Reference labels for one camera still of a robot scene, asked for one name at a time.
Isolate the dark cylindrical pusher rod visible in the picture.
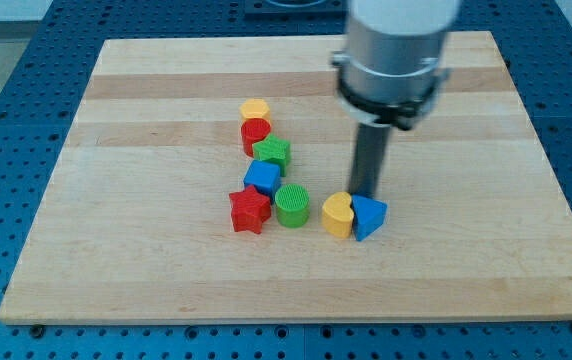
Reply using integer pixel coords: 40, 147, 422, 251
348, 124, 391, 198

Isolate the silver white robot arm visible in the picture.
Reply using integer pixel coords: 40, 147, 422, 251
331, 0, 461, 198

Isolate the blue cube block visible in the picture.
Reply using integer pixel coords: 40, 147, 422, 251
243, 160, 281, 202

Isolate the yellow hexagon block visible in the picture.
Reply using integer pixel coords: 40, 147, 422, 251
239, 98, 272, 124

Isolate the blue triangle block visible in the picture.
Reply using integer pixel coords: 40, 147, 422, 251
352, 195, 388, 242

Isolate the yellow heart block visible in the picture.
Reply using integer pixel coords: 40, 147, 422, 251
321, 192, 355, 239

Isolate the green cylinder block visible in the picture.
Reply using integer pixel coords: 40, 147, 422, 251
275, 184, 310, 228

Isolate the green star block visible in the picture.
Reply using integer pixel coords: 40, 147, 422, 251
252, 133, 291, 177

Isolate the red cylinder block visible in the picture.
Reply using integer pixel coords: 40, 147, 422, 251
240, 118, 272, 157

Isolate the red star block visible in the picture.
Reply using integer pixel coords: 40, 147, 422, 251
229, 185, 272, 234

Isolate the light wooden board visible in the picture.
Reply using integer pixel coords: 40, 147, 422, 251
0, 31, 572, 325

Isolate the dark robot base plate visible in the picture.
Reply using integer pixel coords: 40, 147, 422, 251
242, 0, 347, 18

